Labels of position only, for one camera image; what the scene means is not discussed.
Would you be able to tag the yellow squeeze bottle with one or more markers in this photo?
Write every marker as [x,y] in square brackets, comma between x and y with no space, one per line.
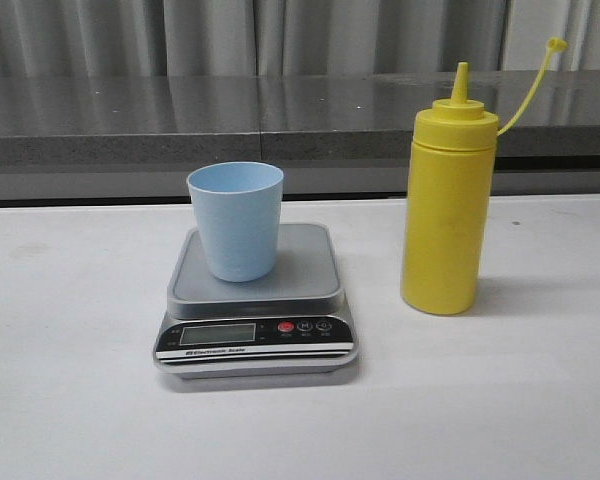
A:
[449,183]

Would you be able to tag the grey pleated curtain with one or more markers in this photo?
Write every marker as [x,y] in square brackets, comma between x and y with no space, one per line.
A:
[285,38]

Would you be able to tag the grey stone counter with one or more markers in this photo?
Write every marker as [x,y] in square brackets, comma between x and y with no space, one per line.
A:
[133,140]

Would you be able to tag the silver digital kitchen scale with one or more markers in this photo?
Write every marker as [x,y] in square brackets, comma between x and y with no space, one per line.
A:
[294,320]

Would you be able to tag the light blue plastic cup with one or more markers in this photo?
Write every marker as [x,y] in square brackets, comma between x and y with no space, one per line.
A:
[237,208]

